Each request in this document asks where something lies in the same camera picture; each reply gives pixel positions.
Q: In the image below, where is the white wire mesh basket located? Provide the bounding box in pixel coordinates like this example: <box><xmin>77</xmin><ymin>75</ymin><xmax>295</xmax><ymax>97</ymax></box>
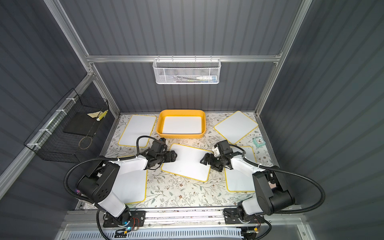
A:
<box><xmin>153</xmin><ymin>58</ymin><xmax>222</xmax><ymax>85</ymax></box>

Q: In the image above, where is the aluminium rail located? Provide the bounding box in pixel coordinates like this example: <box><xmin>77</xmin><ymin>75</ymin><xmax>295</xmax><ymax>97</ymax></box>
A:
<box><xmin>62</xmin><ymin>205</ymin><xmax>301</xmax><ymax>229</ymax></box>

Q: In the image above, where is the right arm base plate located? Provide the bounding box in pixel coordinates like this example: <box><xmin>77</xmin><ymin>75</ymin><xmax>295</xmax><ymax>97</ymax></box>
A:
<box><xmin>223</xmin><ymin>208</ymin><xmax>265</xmax><ymax>225</ymax></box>

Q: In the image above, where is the black pad in basket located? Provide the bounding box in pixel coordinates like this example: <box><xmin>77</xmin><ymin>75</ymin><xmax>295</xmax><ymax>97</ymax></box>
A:
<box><xmin>63</xmin><ymin>113</ymin><xmax>101</xmax><ymax>137</ymax></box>

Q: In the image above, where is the floral table mat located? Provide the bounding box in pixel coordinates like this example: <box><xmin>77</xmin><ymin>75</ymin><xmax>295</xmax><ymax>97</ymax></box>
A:
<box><xmin>106</xmin><ymin>113</ymin><xmax>273</xmax><ymax>208</ymax></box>

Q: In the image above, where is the whiteboard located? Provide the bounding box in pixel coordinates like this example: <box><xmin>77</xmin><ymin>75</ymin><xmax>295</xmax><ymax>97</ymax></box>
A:
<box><xmin>161</xmin><ymin>144</ymin><xmax>212</xmax><ymax>182</ymax></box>
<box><xmin>112</xmin><ymin>170</ymin><xmax>148</xmax><ymax>205</ymax></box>
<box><xmin>118</xmin><ymin>115</ymin><xmax>157</xmax><ymax>147</ymax></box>
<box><xmin>162</xmin><ymin>116</ymin><xmax>203</xmax><ymax>135</ymax></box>
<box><xmin>214</xmin><ymin>111</ymin><xmax>259</xmax><ymax>144</ymax></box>
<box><xmin>225</xmin><ymin>146</ymin><xmax>256</xmax><ymax>192</ymax></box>

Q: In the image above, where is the yellow plastic storage box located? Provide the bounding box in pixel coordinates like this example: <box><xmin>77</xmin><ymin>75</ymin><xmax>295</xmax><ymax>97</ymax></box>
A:
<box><xmin>156</xmin><ymin>110</ymin><xmax>206</xmax><ymax>139</ymax></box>

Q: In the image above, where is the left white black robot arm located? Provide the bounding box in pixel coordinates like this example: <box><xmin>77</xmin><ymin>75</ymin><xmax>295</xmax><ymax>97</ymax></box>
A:
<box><xmin>63</xmin><ymin>136</ymin><xmax>178</xmax><ymax>219</ymax></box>

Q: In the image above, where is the small teal clock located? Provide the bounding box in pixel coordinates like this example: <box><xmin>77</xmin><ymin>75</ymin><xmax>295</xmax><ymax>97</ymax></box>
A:
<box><xmin>253</xmin><ymin>137</ymin><xmax>266</xmax><ymax>148</ymax></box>

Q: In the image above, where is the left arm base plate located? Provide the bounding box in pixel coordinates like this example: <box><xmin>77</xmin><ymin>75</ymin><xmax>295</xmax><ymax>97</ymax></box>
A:
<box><xmin>103</xmin><ymin>211</ymin><xmax>147</xmax><ymax>229</ymax></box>

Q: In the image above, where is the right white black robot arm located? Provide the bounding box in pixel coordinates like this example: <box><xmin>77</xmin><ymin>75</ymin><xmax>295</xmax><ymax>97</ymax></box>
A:
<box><xmin>200</xmin><ymin>140</ymin><xmax>326</xmax><ymax>216</ymax></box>

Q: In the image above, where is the white marker in basket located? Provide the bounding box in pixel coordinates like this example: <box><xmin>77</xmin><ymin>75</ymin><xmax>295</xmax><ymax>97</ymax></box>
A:
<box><xmin>196</xmin><ymin>76</ymin><xmax>217</xmax><ymax>83</ymax></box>

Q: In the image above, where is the yellow sticky note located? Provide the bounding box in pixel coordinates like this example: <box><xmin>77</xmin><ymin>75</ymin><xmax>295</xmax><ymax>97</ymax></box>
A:
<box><xmin>87</xmin><ymin>111</ymin><xmax>101</xmax><ymax>118</ymax></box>

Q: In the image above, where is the black wire basket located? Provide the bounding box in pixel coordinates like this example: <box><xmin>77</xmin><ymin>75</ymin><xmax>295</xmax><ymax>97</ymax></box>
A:
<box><xmin>24</xmin><ymin>89</ymin><xmax>109</xmax><ymax>163</ymax></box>

